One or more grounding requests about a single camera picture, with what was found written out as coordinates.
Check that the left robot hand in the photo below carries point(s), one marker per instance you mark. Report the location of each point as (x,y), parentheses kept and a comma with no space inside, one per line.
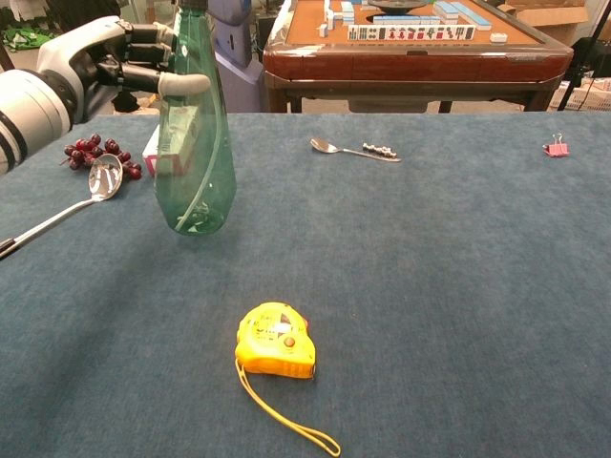
(71,52)

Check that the green transparent spray bottle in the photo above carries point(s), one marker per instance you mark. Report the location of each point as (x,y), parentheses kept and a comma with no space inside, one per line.
(198,157)

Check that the blue-backed mahjong tile wall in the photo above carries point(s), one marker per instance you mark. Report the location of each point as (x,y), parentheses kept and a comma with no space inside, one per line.
(460,12)

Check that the cardboard box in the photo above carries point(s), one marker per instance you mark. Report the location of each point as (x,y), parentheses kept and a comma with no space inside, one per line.
(549,21)

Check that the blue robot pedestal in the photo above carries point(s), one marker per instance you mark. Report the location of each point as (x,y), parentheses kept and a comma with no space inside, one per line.
(243,81)

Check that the single white mahjong tile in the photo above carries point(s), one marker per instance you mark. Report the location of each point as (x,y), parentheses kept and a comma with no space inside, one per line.
(498,37)

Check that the small steel spoon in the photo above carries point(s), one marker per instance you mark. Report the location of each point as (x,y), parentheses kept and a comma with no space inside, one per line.
(323,146)

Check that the black tripod stand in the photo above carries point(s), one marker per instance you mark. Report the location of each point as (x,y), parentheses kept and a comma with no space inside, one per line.
(577,67)

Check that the bunch of dark red grapes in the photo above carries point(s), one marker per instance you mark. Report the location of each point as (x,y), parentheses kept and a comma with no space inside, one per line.
(83,145)

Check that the brown mahjong table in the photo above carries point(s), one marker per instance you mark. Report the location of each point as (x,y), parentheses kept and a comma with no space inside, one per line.
(406,67)

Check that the white plastic crate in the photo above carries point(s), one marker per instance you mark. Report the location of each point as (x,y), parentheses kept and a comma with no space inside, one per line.
(589,97)

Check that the white and pink carton box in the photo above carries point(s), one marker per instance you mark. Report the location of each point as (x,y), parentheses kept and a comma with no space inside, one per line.
(149,160)

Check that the large steel serving spoon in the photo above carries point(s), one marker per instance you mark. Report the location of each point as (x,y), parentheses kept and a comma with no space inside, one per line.
(105,179)

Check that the yellow tape measure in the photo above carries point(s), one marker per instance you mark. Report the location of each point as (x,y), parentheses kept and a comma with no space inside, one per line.
(274,343)

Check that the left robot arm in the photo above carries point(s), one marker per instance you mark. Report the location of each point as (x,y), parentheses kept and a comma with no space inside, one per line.
(28,114)

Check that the pink binder clip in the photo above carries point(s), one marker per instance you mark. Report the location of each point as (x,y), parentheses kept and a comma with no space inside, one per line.
(557,151)

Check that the green bag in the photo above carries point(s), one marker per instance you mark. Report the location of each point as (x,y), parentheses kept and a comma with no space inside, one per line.
(24,38)

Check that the blue table cloth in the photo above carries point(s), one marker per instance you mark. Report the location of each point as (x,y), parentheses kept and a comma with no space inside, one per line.
(406,262)

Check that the row of face-up mahjong tiles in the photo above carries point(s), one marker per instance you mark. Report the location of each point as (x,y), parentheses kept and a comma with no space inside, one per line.
(410,33)

